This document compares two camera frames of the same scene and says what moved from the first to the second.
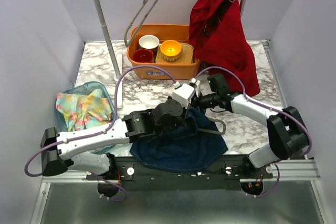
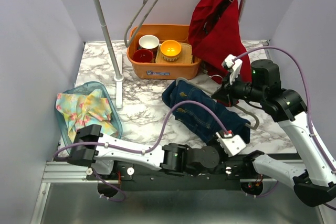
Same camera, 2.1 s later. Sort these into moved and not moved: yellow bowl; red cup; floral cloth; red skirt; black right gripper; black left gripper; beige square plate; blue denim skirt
Moved: blue denim skirt; black right gripper; black left gripper
Not moved: beige square plate; red skirt; red cup; floral cloth; yellow bowl
